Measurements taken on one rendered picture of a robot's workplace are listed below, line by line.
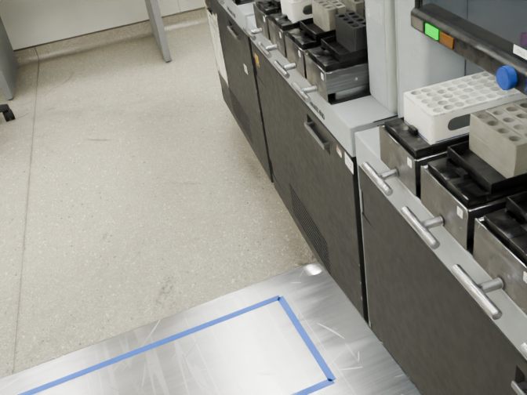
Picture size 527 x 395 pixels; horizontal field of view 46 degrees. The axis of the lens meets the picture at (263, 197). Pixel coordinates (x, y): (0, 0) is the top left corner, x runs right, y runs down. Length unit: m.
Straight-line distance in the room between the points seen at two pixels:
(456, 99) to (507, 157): 0.18
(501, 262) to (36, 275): 1.81
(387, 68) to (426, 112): 0.26
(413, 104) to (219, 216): 1.42
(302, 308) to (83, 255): 1.70
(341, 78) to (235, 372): 0.82
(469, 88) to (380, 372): 0.57
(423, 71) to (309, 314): 0.55
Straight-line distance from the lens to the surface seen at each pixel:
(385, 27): 1.23
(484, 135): 0.96
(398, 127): 1.08
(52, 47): 4.54
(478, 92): 1.08
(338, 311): 0.73
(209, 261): 2.16
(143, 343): 0.74
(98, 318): 2.09
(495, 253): 0.86
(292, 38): 1.55
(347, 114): 1.31
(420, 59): 1.12
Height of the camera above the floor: 1.33
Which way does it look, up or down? 33 degrees down
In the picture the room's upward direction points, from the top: 10 degrees counter-clockwise
